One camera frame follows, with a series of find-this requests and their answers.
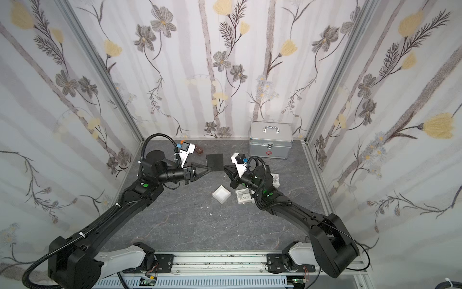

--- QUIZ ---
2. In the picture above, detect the white bow jewelry box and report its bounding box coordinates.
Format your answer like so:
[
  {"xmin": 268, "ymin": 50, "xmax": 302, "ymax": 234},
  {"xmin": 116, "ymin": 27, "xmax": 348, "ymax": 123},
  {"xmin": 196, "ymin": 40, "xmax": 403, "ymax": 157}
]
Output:
[
  {"xmin": 235, "ymin": 189, "xmax": 253, "ymax": 205},
  {"xmin": 212, "ymin": 185, "xmax": 231, "ymax": 204}
]

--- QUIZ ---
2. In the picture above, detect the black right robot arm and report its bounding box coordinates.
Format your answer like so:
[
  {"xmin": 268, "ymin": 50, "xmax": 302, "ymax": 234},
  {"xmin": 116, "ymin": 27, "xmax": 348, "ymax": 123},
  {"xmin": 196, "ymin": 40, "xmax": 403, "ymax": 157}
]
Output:
[{"xmin": 223, "ymin": 154, "xmax": 362, "ymax": 278}]

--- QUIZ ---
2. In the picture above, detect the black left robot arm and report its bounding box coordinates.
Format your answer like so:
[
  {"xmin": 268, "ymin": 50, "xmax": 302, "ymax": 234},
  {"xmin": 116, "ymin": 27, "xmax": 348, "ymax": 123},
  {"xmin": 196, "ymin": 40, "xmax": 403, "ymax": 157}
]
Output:
[{"xmin": 22, "ymin": 133, "xmax": 218, "ymax": 289}]

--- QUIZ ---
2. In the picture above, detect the silver aluminium first aid case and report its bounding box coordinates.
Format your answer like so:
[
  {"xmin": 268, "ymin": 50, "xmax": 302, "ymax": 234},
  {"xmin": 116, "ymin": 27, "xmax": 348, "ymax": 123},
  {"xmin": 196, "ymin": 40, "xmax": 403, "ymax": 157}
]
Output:
[{"xmin": 249, "ymin": 121, "xmax": 294, "ymax": 159}]

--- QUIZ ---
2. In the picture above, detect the small green circuit board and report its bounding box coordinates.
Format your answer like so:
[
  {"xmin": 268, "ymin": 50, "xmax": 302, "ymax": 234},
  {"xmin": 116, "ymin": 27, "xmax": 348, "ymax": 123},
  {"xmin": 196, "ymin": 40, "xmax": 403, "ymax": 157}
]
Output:
[{"xmin": 139, "ymin": 276, "xmax": 157, "ymax": 286}]

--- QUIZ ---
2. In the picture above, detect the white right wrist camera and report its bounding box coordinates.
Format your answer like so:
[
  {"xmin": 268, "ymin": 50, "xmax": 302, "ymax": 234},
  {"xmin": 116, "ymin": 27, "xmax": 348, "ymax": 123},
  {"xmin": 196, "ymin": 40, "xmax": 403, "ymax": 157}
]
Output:
[{"xmin": 231, "ymin": 153, "xmax": 248, "ymax": 177}]

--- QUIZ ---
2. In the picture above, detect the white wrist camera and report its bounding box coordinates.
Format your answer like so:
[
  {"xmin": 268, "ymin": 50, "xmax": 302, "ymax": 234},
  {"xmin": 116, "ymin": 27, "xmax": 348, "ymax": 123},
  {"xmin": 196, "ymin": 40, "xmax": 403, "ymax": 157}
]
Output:
[
  {"xmin": 231, "ymin": 153, "xmax": 248, "ymax": 177},
  {"xmin": 174, "ymin": 142, "xmax": 196, "ymax": 168}
]

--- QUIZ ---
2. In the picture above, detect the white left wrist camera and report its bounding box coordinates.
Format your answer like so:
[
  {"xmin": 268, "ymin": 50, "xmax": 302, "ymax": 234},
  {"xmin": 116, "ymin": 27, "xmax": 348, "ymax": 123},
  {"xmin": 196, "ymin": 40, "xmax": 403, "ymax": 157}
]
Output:
[{"xmin": 174, "ymin": 142, "xmax": 196, "ymax": 168}]

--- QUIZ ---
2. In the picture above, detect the aluminium mounting rail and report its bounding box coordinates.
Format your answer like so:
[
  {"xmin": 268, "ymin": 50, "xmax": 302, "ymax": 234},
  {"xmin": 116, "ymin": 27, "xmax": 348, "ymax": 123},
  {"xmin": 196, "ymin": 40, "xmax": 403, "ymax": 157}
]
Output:
[{"xmin": 95, "ymin": 251, "xmax": 374, "ymax": 289}]

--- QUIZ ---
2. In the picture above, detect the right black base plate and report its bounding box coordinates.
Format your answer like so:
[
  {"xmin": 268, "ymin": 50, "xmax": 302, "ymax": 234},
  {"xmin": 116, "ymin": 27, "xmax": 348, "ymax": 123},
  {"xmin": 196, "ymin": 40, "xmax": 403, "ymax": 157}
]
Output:
[{"xmin": 266, "ymin": 254, "xmax": 316, "ymax": 274}]

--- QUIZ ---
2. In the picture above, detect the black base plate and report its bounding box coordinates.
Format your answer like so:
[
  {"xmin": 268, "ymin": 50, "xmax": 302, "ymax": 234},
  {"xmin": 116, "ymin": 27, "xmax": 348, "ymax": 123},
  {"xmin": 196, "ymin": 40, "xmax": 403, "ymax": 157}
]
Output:
[
  {"xmin": 266, "ymin": 254, "xmax": 316, "ymax": 274},
  {"xmin": 140, "ymin": 254, "xmax": 174, "ymax": 275}
]

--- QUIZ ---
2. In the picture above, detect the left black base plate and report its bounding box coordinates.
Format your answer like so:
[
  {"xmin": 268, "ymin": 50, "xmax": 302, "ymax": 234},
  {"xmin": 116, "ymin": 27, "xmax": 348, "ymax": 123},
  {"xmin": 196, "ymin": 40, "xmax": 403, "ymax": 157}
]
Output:
[{"xmin": 140, "ymin": 254, "xmax": 174, "ymax": 275}]

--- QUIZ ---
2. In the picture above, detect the white slotted cable duct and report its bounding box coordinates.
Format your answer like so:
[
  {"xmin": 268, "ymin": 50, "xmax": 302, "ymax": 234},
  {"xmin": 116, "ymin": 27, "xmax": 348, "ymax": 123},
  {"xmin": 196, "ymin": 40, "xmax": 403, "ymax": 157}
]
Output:
[{"xmin": 93, "ymin": 276, "xmax": 294, "ymax": 289}]

